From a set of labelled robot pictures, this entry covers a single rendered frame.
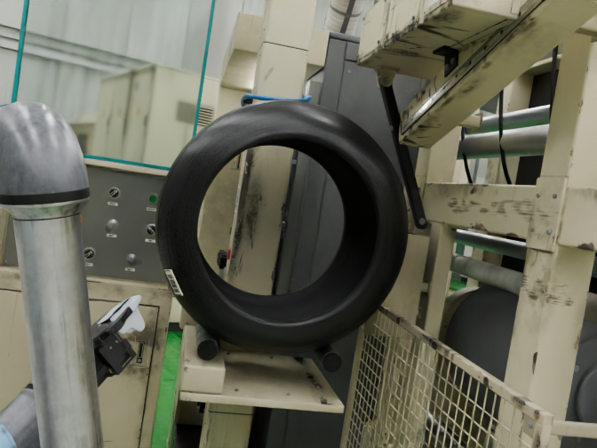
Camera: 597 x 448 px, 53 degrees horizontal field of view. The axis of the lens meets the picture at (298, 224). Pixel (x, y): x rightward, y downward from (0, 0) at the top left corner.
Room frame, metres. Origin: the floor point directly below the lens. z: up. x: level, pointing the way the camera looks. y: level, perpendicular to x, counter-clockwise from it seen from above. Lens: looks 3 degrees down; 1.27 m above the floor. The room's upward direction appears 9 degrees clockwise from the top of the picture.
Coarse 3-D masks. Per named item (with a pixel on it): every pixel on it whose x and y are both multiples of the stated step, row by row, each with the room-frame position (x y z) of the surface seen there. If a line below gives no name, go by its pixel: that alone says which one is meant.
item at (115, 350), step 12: (96, 324) 1.10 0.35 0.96; (96, 336) 1.05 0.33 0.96; (108, 336) 1.06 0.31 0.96; (120, 336) 1.09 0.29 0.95; (96, 348) 1.05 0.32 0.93; (108, 348) 1.06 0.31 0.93; (120, 348) 1.08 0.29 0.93; (96, 360) 1.05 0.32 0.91; (108, 360) 1.05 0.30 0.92; (120, 360) 1.08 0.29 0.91; (96, 372) 1.05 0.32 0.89; (108, 372) 1.07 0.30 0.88; (120, 372) 1.06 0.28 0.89
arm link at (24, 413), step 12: (24, 396) 0.94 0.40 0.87; (12, 408) 0.93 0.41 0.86; (24, 408) 0.93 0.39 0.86; (0, 420) 0.91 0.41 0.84; (12, 420) 0.91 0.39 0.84; (24, 420) 0.91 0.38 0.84; (36, 420) 0.92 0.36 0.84; (0, 432) 0.89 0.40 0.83; (12, 432) 0.90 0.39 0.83; (24, 432) 0.90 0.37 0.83; (36, 432) 0.92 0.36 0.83; (0, 444) 0.88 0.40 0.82; (12, 444) 0.89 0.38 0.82; (24, 444) 0.90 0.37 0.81; (36, 444) 0.91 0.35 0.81
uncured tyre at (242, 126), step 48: (192, 144) 1.27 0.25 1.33; (240, 144) 1.25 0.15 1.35; (288, 144) 1.55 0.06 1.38; (336, 144) 1.29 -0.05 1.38; (192, 192) 1.24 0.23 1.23; (384, 192) 1.32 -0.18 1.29; (192, 240) 1.24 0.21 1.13; (384, 240) 1.32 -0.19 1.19; (192, 288) 1.24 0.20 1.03; (336, 288) 1.58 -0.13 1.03; (384, 288) 1.33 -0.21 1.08; (240, 336) 1.27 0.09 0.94; (288, 336) 1.29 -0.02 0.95; (336, 336) 1.33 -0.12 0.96
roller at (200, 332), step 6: (198, 324) 1.42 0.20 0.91; (198, 330) 1.37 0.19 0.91; (204, 330) 1.34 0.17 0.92; (198, 336) 1.32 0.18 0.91; (204, 336) 1.29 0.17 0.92; (210, 336) 1.29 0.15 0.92; (198, 342) 1.28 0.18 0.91; (204, 342) 1.26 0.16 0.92; (210, 342) 1.26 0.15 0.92; (216, 342) 1.28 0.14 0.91; (198, 348) 1.26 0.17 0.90; (204, 348) 1.26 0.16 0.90; (210, 348) 1.26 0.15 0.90; (216, 348) 1.26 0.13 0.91; (198, 354) 1.26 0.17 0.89; (204, 354) 1.26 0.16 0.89; (210, 354) 1.26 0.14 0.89; (216, 354) 1.26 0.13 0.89
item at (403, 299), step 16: (416, 240) 1.66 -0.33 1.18; (416, 256) 1.66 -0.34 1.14; (400, 272) 1.65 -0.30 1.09; (416, 272) 1.66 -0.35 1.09; (400, 288) 1.66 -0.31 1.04; (416, 288) 1.67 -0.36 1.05; (384, 304) 1.65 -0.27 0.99; (400, 304) 1.66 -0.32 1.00; (416, 304) 1.67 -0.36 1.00; (368, 320) 1.64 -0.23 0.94; (384, 320) 1.65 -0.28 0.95; (384, 336) 1.65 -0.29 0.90
